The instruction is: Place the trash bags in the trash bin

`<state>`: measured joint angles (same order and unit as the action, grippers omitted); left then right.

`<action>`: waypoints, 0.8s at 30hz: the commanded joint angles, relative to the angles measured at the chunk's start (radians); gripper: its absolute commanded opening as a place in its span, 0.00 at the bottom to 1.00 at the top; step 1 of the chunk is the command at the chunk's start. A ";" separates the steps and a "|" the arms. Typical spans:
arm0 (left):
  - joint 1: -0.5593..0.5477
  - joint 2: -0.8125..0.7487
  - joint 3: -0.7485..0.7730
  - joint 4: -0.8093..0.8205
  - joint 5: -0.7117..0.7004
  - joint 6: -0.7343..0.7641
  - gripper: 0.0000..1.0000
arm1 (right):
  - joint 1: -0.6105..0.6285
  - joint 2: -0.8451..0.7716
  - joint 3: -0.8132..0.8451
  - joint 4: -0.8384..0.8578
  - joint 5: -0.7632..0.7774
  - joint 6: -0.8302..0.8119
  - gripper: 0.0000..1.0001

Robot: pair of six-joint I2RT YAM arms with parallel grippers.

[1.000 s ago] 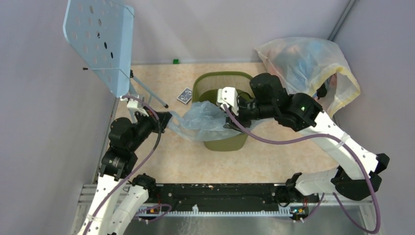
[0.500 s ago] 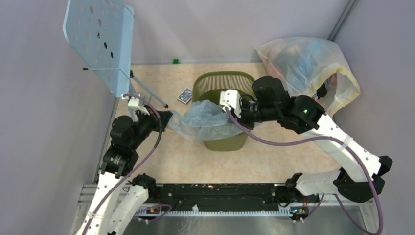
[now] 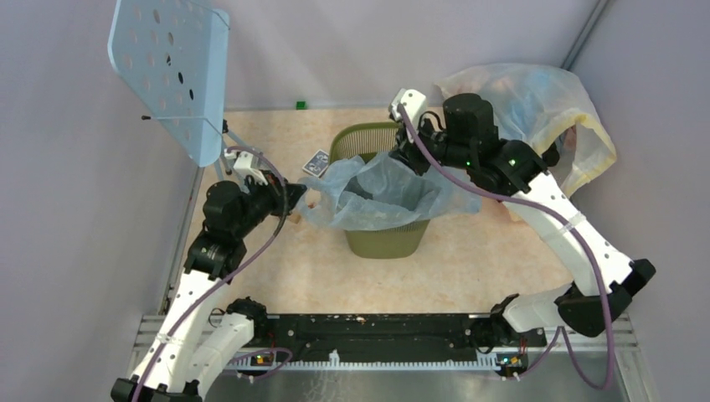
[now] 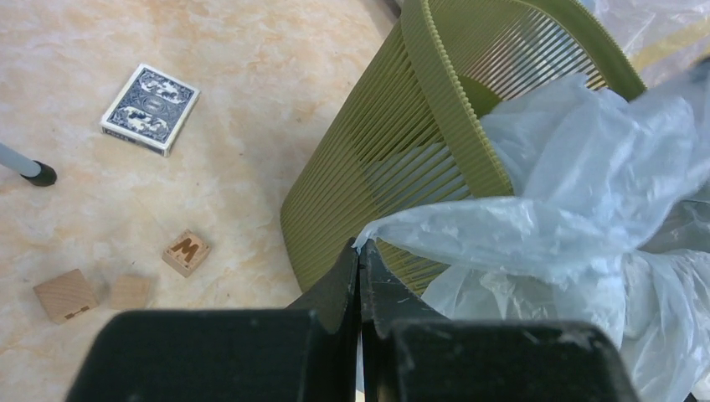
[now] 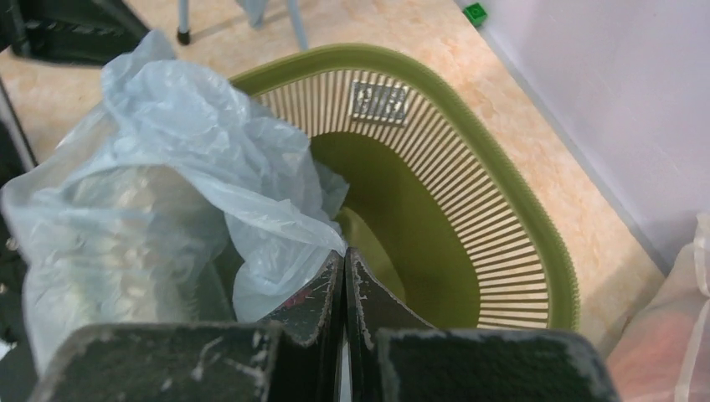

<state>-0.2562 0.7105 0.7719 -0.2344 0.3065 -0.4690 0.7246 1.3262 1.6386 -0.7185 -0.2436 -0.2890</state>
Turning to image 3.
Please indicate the green mesh trash bin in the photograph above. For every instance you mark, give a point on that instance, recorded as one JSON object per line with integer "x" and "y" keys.
{"x": 367, "y": 140}

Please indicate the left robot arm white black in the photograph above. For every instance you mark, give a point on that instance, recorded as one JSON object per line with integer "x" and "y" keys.
{"x": 178, "y": 366}

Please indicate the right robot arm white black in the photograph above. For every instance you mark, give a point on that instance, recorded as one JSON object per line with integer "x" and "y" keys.
{"x": 465, "y": 136}

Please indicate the light blue music stand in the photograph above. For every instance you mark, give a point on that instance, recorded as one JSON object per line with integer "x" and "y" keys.
{"x": 173, "y": 55}

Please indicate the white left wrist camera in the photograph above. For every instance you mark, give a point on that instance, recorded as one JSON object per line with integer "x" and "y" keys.
{"x": 244, "y": 162}

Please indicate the blue playing card box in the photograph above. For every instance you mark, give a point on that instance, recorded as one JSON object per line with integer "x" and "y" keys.
{"x": 317, "y": 164}

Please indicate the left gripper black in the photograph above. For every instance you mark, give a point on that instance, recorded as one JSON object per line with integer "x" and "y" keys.
{"x": 274, "y": 189}

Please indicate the blue plastic trash bag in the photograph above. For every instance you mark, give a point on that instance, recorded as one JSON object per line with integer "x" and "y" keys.
{"x": 380, "y": 194}

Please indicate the large translucent bag of trash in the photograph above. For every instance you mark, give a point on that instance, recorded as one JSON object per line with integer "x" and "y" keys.
{"x": 546, "y": 107}

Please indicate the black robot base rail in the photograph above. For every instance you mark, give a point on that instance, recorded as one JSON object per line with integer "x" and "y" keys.
{"x": 391, "y": 338}

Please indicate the white toothed rack strip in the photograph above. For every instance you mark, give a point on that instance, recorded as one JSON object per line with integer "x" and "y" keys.
{"x": 333, "y": 362}

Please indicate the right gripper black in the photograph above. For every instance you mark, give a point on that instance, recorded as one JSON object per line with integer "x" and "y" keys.
{"x": 405, "y": 151}

